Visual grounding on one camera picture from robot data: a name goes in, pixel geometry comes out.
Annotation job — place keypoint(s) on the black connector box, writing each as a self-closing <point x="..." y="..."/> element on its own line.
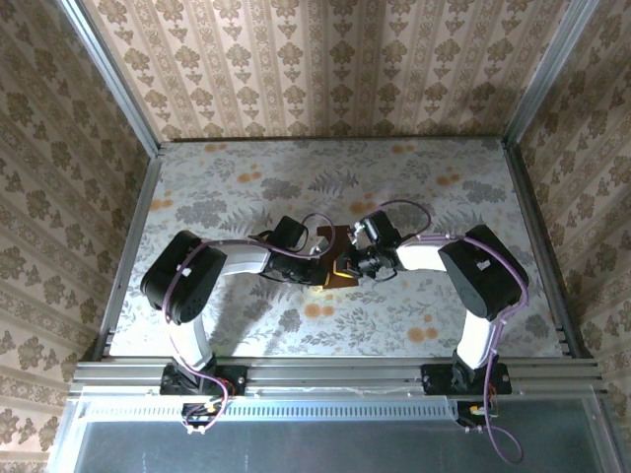
<point x="197" y="409"/>
<point x="466" y="411"/>

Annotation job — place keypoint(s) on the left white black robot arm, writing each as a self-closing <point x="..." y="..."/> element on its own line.
<point x="182" y="276"/>

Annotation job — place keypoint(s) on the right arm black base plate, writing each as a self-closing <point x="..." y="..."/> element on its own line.
<point x="434" y="382"/>

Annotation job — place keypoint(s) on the grey metal sheet panel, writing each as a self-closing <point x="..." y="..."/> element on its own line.
<point x="320" y="448"/>

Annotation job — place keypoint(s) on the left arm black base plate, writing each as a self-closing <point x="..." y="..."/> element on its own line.
<point x="234" y="382"/>

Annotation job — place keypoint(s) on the floral patterned table cover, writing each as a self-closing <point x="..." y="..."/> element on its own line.
<point x="276" y="162"/>

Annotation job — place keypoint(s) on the aluminium side rail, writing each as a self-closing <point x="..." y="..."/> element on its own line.
<point x="535" y="222"/>
<point x="130" y="246"/>

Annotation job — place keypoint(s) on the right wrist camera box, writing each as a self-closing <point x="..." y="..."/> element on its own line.
<point x="379" y="229"/>

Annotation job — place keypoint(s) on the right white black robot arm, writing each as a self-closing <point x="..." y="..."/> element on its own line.
<point x="483" y="276"/>

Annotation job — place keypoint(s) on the long aluminium profile rail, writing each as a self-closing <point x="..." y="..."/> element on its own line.
<point x="320" y="377"/>

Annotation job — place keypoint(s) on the aluminium frame post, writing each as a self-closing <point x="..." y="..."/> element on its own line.
<point x="546" y="74"/>
<point x="117" y="81"/>

